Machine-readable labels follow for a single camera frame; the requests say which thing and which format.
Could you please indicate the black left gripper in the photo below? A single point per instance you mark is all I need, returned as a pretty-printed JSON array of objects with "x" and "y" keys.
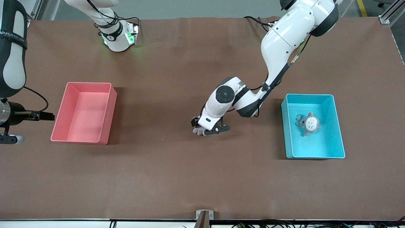
[{"x": 196, "y": 122}]

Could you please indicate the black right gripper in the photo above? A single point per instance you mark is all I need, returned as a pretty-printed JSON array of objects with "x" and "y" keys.
[{"x": 19, "y": 114}]

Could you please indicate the plain grey plush toy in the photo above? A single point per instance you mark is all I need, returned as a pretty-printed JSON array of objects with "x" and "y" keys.
[{"x": 199, "y": 131}]

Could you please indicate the grey plush toy white belly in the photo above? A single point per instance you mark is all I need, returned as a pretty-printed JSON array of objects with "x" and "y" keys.
[{"x": 311, "y": 123}]

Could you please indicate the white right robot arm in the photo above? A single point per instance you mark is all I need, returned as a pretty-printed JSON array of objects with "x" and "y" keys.
[{"x": 14, "y": 63}]

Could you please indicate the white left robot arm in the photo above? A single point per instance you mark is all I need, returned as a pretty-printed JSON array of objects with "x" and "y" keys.
[{"x": 284, "y": 41}]

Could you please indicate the pink plastic box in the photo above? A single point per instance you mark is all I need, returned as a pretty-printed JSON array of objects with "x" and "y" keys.
[{"x": 85, "y": 120}]

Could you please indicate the blue plastic box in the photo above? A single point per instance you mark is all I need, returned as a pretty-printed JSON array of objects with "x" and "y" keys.
[{"x": 329, "y": 145}]

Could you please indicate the silver mounting bracket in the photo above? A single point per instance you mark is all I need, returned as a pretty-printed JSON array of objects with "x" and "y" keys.
[{"x": 211, "y": 214}]

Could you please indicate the brown camera post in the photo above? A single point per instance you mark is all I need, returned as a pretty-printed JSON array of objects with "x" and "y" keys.
[{"x": 202, "y": 221}]

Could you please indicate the aluminium frame post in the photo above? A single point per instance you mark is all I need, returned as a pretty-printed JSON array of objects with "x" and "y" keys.
[
  {"x": 384, "y": 19},
  {"x": 34, "y": 9}
]

